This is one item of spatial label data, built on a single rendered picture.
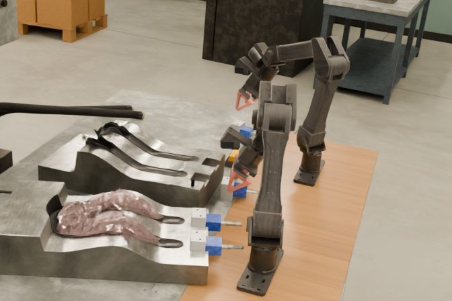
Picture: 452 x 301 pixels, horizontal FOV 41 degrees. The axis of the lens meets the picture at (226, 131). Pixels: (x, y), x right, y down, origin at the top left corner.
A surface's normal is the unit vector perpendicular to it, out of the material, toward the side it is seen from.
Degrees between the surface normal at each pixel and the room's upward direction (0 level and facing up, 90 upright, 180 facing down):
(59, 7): 90
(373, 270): 0
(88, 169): 90
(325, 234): 0
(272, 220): 70
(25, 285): 0
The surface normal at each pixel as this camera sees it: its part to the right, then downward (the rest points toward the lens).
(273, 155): 0.00, 0.05
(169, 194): -0.27, 0.36
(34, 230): 0.08, -0.92
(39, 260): 0.03, 0.39
